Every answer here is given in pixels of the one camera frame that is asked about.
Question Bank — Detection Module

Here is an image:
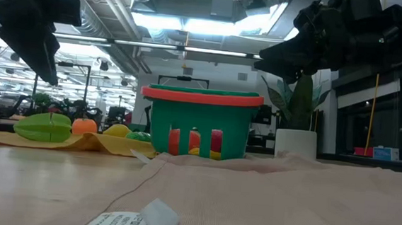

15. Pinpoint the grey ceiling unit box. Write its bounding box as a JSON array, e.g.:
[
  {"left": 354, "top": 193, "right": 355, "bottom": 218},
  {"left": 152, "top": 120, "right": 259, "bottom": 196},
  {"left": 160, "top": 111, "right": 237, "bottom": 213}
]
[{"left": 210, "top": 0, "right": 235, "bottom": 18}]

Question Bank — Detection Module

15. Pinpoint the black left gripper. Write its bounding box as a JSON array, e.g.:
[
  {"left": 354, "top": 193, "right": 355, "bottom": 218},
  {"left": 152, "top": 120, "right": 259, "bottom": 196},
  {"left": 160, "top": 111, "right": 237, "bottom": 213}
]
[{"left": 0, "top": 0, "right": 65, "bottom": 86}]

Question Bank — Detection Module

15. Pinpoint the long overhead light bar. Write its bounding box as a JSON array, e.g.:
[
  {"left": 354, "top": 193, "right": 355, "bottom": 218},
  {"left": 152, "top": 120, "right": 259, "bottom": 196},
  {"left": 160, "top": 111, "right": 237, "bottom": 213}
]
[{"left": 0, "top": 25, "right": 263, "bottom": 61}]

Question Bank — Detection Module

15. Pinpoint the blue and white box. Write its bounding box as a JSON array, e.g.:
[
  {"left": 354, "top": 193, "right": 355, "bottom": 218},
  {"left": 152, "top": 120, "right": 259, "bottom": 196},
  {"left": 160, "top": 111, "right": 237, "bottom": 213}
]
[{"left": 372, "top": 145, "right": 401, "bottom": 162}]

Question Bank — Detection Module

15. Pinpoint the orange toy tangerine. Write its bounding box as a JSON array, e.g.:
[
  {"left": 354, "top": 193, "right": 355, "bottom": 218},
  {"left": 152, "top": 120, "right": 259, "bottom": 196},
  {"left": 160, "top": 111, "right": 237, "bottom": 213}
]
[{"left": 70, "top": 117, "right": 99, "bottom": 137}]

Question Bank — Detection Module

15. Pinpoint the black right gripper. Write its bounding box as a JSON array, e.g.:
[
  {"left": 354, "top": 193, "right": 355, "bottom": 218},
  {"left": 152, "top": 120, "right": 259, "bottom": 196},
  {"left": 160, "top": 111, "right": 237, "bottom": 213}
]
[{"left": 252, "top": 0, "right": 402, "bottom": 92}]

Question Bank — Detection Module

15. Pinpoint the white printed cloth label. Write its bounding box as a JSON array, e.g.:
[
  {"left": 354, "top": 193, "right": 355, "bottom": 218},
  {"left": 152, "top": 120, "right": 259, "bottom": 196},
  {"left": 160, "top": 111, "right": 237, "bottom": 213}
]
[{"left": 79, "top": 193, "right": 181, "bottom": 225}]

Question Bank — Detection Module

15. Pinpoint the yellow toy lemon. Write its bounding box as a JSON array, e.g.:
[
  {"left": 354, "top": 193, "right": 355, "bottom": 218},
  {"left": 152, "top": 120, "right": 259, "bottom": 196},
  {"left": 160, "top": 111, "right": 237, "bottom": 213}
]
[{"left": 102, "top": 122, "right": 133, "bottom": 139}]

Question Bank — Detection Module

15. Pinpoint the yellow cloth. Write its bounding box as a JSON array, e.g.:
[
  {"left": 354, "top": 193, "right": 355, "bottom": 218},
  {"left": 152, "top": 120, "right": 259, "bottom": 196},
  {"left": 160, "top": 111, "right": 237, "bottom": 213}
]
[{"left": 0, "top": 125, "right": 158, "bottom": 159}]

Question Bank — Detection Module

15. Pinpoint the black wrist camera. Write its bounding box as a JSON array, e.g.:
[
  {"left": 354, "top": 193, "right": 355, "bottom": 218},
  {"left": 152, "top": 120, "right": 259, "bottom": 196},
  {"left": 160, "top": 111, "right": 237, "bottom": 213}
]
[
  {"left": 328, "top": 0, "right": 382, "bottom": 21},
  {"left": 38, "top": 0, "right": 84, "bottom": 28}
]

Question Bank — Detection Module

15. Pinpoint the pink cloth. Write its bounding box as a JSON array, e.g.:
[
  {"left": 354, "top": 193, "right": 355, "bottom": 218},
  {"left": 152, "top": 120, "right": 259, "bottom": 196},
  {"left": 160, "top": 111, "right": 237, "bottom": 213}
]
[{"left": 33, "top": 134, "right": 402, "bottom": 225}]

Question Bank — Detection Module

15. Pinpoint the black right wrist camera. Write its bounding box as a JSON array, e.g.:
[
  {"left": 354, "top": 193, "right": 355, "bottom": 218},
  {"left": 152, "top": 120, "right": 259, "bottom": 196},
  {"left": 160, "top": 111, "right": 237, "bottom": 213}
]
[{"left": 328, "top": 0, "right": 382, "bottom": 21}]

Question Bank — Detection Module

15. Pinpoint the small white cloth tag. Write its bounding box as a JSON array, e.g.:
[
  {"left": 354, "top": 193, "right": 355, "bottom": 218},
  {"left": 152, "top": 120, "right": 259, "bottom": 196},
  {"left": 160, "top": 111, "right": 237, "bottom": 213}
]
[{"left": 129, "top": 148, "right": 153, "bottom": 165}]

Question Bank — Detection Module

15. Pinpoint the yellow toy corn cob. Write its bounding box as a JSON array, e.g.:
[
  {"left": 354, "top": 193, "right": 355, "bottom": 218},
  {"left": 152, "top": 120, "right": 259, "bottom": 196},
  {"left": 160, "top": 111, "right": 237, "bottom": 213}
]
[{"left": 188, "top": 146, "right": 222, "bottom": 161}]

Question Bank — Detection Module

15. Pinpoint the orange toy pumpkin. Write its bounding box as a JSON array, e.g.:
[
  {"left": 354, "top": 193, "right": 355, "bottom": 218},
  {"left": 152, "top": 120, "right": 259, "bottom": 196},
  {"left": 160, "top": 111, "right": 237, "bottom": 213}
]
[{"left": 168, "top": 127, "right": 202, "bottom": 158}]

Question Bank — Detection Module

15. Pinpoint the black background rig frame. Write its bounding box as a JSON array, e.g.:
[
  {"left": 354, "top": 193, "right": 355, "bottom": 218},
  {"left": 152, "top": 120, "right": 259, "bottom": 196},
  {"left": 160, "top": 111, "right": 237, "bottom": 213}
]
[{"left": 31, "top": 57, "right": 93, "bottom": 102}]

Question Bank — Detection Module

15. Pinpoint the red textured toy berry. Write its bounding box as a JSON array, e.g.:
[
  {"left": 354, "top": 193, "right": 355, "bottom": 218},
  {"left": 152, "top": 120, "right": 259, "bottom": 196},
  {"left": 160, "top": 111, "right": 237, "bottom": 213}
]
[{"left": 209, "top": 129, "right": 224, "bottom": 153}]

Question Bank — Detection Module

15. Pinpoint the yellow hanging cable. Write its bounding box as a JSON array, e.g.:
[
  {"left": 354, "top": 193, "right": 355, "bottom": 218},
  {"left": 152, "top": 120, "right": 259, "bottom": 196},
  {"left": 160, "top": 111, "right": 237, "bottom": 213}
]
[{"left": 363, "top": 72, "right": 381, "bottom": 156}]

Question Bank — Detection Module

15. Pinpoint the green background plant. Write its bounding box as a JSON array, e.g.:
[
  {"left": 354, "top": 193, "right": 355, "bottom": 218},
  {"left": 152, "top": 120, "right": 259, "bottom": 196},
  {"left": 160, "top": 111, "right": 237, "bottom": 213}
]
[{"left": 33, "top": 92, "right": 52, "bottom": 109}]

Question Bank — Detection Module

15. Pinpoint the snake plant in white pot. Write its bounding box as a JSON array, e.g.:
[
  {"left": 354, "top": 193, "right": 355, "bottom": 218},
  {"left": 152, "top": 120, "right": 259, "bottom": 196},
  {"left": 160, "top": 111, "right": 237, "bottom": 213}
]
[{"left": 256, "top": 72, "right": 332, "bottom": 161}]

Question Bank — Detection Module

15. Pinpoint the light green toy starfruit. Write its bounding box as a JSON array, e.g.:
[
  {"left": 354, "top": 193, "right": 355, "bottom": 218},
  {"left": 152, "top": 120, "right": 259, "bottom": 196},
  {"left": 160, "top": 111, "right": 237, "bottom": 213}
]
[{"left": 12, "top": 110, "right": 73, "bottom": 144}]

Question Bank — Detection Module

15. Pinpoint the green toy pea pod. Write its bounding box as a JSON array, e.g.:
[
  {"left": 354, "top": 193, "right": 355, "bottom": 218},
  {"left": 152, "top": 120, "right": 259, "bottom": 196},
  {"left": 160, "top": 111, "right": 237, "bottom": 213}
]
[{"left": 125, "top": 130, "right": 153, "bottom": 144}]

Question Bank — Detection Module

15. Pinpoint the teal basket orange rim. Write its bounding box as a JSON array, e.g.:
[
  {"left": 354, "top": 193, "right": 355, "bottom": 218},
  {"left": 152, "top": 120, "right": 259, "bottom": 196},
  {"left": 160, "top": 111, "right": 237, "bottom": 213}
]
[{"left": 136, "top": 83, "right": 265, "bottom": 163}]

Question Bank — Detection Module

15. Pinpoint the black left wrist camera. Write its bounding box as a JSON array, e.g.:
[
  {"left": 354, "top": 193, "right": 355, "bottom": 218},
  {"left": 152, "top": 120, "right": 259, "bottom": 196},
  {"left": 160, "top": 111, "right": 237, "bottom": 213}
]
[{"left": 38, "top": 0, "right": 84, "bottom": 28}]

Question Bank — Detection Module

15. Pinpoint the black metal bracket frame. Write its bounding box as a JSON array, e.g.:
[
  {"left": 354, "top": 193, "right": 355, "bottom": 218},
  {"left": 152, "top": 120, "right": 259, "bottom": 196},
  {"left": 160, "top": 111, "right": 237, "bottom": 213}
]
[{"left": 158, "top": 74, "right": 210, "bottom": 90}]

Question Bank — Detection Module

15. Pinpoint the red box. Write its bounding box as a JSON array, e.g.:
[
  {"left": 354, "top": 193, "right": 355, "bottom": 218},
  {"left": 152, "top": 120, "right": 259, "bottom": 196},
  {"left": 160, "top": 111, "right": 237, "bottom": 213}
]
[{"left": 352, "top": 146, "right": 375, "bottom": 158}]

